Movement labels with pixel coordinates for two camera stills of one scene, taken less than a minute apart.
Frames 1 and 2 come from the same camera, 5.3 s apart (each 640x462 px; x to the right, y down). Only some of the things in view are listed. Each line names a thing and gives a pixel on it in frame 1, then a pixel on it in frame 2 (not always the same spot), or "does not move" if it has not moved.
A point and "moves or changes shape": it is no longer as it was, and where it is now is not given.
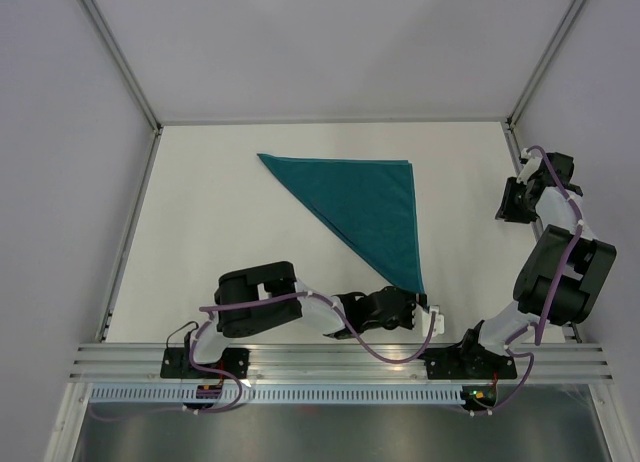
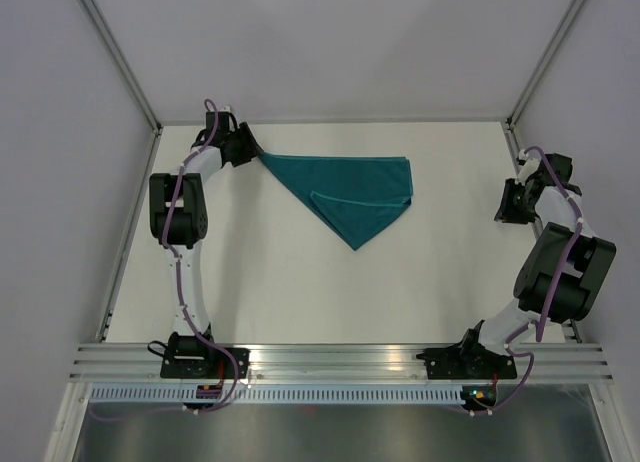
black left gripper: x=411 y=308 → x=251 y=149
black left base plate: x=175 y=363 does not move
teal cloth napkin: x=372 y=201 moves or changes shape
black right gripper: x=506 y=211 does not move
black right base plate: x=467 y=362 does not move
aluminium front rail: x=290 y=362 does not move
